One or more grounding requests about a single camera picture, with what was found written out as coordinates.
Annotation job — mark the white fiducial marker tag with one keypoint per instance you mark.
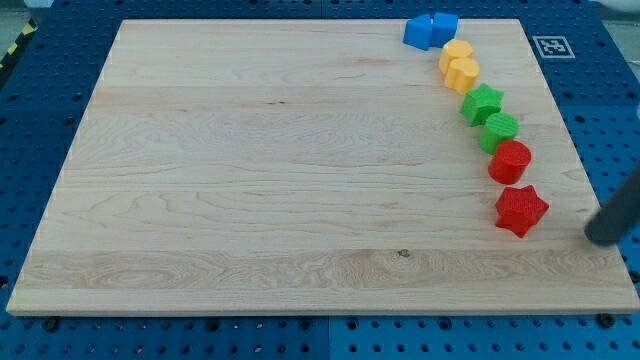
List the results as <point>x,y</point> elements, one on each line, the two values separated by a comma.
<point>553,47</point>

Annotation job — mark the yellow block lower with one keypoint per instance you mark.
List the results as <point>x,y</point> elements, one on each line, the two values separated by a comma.
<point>461,75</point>

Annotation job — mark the green cylinder block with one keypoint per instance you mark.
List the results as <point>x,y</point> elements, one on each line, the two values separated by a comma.
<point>498,127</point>

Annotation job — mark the yellow block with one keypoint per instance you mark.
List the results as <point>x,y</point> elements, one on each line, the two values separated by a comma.
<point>452,50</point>
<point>461,75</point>

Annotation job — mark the red star block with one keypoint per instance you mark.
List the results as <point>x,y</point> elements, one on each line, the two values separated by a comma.
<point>519,209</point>

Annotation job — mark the blue block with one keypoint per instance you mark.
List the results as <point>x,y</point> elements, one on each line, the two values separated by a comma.
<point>418,32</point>
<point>444,28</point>

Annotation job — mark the dark grey robot pusher rod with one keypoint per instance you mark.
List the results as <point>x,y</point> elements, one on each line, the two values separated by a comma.
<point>617,216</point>

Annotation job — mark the green star block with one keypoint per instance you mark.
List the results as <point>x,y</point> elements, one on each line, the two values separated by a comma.
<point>480,103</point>

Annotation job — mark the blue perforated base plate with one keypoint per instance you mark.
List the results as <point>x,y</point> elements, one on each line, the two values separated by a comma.
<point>45,96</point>

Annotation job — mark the yellow block upper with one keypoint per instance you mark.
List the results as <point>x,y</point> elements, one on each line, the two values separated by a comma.
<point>452,50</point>

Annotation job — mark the blue block right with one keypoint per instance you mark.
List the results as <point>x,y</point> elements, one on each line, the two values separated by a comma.
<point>444,28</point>

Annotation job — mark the red cylinder block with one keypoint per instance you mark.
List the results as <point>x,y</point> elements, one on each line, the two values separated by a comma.
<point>509,162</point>

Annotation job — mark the blue block left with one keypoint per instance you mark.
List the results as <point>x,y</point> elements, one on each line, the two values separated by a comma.
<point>418,32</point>

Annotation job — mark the yellow black hazard tape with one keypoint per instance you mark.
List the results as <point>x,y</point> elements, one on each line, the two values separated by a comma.
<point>18,47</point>

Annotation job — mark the wooden board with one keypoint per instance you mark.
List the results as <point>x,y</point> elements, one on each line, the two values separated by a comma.
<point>309,167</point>

